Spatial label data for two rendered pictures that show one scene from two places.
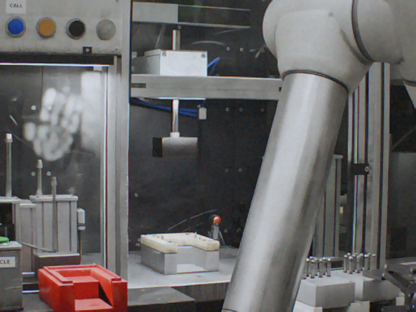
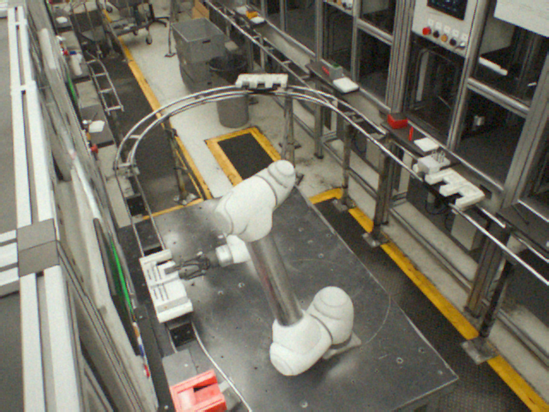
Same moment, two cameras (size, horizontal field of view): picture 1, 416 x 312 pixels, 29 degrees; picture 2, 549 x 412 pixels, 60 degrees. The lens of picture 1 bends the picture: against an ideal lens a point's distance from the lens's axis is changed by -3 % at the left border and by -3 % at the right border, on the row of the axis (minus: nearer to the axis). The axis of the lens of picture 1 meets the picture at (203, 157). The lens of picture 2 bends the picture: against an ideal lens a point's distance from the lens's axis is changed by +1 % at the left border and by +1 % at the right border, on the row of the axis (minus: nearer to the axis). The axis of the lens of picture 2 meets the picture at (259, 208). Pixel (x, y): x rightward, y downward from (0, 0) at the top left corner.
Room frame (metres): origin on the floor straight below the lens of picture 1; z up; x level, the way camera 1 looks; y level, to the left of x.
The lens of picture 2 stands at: (1.16, 1.00, 2.41)
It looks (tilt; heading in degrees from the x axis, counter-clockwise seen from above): 40 degrees down; 275
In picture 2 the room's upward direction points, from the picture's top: 5 degrees counter-clockwise
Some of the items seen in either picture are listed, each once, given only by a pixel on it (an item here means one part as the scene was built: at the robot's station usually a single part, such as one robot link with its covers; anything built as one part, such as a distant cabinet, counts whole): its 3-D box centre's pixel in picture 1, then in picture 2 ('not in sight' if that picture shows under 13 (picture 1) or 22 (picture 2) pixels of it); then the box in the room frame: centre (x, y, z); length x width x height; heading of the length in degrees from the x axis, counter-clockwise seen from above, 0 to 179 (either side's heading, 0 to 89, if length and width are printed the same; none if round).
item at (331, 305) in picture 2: not in sight; (331, 312); (1.01, -0.18, 0.85); 0.18 x 0.16 x 0.22; 47
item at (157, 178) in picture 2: not in sight; (117, 75); (3.23, -4.47, 0.01); 5.85 x 0.59 x 0.01; 115
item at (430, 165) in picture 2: not in sight; (433, 160); (0.40, -1.08, 0.92); 0.13 x 0.10 x 0.09; 25
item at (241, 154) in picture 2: not in sight; (249, 158); (1.51, -2.55, 0.01); 1.00 x 0.55 x 0.01; 115
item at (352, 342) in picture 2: not in sight; (329, 329); (1.01, -0.20, 0.71); 0.22 x 0.18 x 0.06; 115
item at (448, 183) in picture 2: not in sight; (445, 185); (0.35, -0.98, 0.84); 0.37 x 0.14 x 0.10; 115
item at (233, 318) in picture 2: not in sight; (256, 291); (1.33, -0.45, 0.66); 1.50 x 1.06 x 0.04; 115
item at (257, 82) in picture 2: not in sight; (262, 84); (1.33, -2.27, 0.84); 0.37 x 0.14 x 0.10; 173
